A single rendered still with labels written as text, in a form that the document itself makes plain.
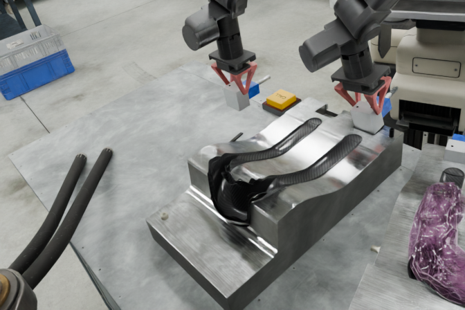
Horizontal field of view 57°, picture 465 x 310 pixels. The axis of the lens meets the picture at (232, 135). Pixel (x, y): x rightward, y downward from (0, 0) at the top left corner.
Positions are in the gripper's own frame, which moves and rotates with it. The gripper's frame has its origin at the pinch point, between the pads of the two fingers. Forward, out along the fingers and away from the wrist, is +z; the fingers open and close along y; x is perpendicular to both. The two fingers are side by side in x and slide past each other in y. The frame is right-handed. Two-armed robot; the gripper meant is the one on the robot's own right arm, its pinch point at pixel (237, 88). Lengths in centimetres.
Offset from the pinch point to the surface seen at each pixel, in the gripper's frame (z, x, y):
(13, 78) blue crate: 82, -9, -286
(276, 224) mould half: 2.1, -23.6, 35.9
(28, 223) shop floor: 95, -56, -128
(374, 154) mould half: 6.2, 4.4, 35.3
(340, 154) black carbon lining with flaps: 6.8, 1.0, 29.6
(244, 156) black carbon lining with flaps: 3.4, -14.1, 17.2
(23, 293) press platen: -9, -59, 27
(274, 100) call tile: 11.6, 13.0, -2.2
